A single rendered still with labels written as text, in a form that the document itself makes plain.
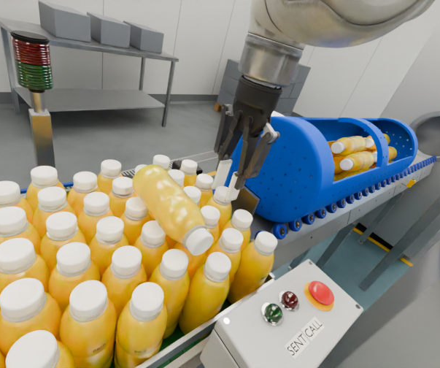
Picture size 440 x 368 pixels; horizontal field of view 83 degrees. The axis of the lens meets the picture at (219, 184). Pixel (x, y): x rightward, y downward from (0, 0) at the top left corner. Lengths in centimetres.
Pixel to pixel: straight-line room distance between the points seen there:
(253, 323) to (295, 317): 6
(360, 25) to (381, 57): 571
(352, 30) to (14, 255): 42
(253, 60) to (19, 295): 42
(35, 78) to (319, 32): 57
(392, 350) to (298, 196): 74
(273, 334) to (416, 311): 80
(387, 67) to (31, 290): 585
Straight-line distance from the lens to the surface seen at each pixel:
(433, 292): 105
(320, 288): 40
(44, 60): 68
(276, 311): 34
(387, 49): 594
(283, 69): 41
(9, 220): 46
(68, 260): 39
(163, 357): 43
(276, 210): 69
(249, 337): 33
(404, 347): 119
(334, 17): 23
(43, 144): 75
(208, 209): 48
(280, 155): 65
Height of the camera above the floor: 138
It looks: 31 degrees down
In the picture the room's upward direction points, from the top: 18 degrees clockwise
